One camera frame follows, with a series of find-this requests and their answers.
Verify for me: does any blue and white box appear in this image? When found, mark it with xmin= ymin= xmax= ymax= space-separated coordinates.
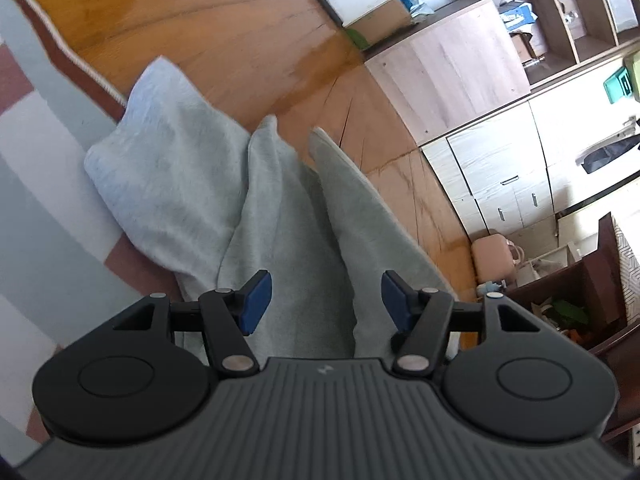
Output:
xmin=500 ymin=2 xmax=538 ymax=31

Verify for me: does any patterned cloth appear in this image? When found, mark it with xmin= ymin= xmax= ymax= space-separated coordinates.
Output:
xmin=612 ymin=215 xmax=640 ymax=321

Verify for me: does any grey garment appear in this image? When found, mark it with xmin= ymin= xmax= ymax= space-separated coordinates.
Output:
xmin=175 ymin=115 xmax=468 ymax=361

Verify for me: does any white wardrobe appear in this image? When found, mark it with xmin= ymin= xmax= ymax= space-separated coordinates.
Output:
xmin=420 ymin=40 xmax=640 ymax=241

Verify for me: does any checkered mat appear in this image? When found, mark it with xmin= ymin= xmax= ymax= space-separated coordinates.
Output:
xmin=0 ymin=0 xmax=221 ymax=466

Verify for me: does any cardboard box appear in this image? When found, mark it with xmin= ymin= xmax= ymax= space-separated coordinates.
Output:
xmin=342 ymin=0 xmax=416 ymax=43

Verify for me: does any pink bag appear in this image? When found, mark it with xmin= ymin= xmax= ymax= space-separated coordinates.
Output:
xmin=471 ymin=232 xmax=526 ymax=286

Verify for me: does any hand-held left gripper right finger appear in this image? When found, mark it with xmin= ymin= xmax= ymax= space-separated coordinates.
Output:
xmin=381 ymin=270 xmax=542 ymax=380

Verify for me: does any green plant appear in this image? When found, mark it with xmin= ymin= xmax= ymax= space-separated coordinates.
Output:
xmin=542 ymin=300 xmax=591 ymax=328

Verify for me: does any light wooden cabinet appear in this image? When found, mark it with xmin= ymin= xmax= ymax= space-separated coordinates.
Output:
xmin=362 ymin=0 xmax=640 ymax=148

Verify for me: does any green box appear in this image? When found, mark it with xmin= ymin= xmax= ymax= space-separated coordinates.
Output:
xmin=602 ymin=52 xmax=640 ymax=106

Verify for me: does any dark hanging cloth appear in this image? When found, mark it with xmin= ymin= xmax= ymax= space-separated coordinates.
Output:
xmin=575 ymin=115 xmax=640 ymax=176

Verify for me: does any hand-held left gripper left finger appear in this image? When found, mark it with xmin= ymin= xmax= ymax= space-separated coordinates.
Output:
xmin=112 ymin=269 xmax=273 ymax=380

